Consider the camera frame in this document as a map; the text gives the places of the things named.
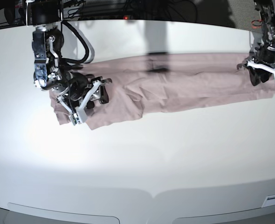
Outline tangled black cables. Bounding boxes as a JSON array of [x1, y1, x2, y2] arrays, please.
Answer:
[[65, 0, 199, 23]]

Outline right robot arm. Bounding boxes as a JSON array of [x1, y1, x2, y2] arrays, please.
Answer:
[[25, 0, 111, 123]]

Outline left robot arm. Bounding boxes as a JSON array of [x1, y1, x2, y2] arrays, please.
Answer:
[[238, 0, 275, 86]]

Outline pale pink T-shirt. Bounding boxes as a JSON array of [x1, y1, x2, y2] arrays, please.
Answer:
[[49, 52, 275, 131]]

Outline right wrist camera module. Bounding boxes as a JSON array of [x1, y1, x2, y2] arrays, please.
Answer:
[[69, 110, 88, 126]]

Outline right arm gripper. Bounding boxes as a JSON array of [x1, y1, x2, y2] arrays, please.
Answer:
[[56, 73, 112, 118]]

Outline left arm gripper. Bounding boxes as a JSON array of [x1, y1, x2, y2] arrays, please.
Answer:
[[237, 45, 275, 86]]

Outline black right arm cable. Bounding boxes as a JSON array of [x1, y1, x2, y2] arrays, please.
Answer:
[[62, 20, 96, 65]]

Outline black power strip red light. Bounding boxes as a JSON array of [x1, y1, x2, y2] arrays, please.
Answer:
[[78, 14, 135, 21]]

